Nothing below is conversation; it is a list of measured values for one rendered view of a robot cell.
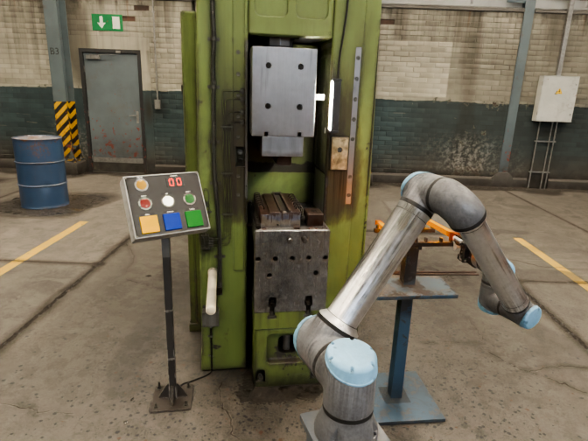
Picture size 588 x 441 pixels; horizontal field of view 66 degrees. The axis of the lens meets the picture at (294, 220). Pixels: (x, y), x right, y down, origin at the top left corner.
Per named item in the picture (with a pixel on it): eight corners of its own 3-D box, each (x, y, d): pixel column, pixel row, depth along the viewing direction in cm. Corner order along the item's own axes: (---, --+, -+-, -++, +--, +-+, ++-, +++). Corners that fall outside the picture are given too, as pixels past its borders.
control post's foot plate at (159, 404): (192, 410, 228) (192, 395, 225) (147, 414, 224) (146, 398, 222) (194, 384, 248) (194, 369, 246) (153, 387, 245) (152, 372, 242)
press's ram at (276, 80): (331, 137, 218) (335, 49, 207) (251, 136, 212) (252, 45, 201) (314, 129, 258) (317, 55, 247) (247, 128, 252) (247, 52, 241)
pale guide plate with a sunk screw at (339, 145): (346, 170, 236) (349, 137, 232) (330, 170, 235) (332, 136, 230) (346, 169, 238) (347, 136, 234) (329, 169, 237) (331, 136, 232)
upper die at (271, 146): (303, 157, 219) (303, 136, 216) (262, 156, 216) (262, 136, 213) (290, 145, 258) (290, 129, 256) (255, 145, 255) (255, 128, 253)
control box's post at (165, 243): (177, 400, 235) (167, 199, 205) (169, 401, 234) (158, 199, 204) (177, 395, 239) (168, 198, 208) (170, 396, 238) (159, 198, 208)
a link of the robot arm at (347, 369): (338, 427, 123) (341, 371, 118) (311, 389, 138) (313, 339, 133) (384, 413, 129) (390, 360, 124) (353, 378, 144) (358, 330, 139)
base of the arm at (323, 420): (389, 446, 130) (393, 417, 127) (329, 461, 124) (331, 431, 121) (360, 404, 147) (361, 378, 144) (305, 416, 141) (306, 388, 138)
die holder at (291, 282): (325, 310, 238) (330, 229, 225) (254, 312, 232) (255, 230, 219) (306, 269, 291) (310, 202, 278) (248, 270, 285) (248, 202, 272)
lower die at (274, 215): (299, 226, 229) (300, 210, 226) (261, 227, 225) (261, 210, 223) (288, 206, 268) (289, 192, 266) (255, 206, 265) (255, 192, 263)
